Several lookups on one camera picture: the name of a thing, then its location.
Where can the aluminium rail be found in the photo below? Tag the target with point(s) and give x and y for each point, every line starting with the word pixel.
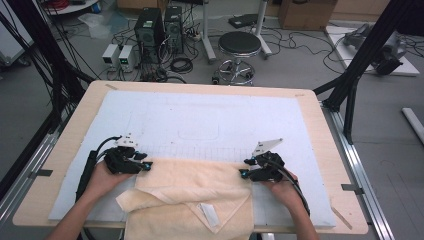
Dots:
pixel 353 156
pixel 30 160

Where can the white floor board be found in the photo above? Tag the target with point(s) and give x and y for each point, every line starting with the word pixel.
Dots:
pixel 340 46

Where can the person's right hand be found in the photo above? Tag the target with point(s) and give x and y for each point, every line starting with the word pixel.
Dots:
pixel 286 190

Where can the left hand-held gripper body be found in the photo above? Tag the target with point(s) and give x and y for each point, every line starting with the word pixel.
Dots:
pixel 121 161

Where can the white foam mat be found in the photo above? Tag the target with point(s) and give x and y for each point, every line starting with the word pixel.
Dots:
pixel 200 103

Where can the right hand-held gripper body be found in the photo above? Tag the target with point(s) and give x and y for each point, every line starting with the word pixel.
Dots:
pixel 266 170

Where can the wooden table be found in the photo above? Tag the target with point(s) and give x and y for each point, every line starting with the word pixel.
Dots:
pixel 83 110

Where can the slim black computer tower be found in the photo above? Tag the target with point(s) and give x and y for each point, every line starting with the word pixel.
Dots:
pixel 174 30

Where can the black round stool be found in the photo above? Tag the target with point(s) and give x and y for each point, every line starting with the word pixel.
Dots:
pixel 239 43

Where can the white power strip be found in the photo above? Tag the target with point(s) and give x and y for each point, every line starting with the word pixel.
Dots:
pixel 196 36

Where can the large black computer tower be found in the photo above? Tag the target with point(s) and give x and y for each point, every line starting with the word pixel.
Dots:
pixel 148 33

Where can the grey machine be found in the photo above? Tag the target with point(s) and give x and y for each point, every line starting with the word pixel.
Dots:
pixel 393 46

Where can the flat black device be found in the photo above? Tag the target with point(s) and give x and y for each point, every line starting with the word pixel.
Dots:
pixel 242 20

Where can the peach towel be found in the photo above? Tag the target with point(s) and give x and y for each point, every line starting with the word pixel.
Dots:
pixel 186 186

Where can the white stand leg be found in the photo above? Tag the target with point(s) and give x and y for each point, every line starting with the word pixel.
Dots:
pixel 261 30
pixel 207 36

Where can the white power supply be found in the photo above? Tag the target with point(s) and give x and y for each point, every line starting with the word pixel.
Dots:
pixel 110 55
pixel 127 57

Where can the cardboard box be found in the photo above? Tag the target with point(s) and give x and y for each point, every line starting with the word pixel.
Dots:
pixel 306 15

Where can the person's left hand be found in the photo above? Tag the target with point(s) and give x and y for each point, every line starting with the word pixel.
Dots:
pixel 101 181

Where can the clear plastic bag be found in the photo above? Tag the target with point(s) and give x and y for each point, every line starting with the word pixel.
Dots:
pixel 100 25

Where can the white round table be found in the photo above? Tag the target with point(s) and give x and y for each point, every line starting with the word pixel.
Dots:
pixel 76 7

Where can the white tube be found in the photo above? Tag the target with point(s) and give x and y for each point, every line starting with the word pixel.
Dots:
pixel 413 123

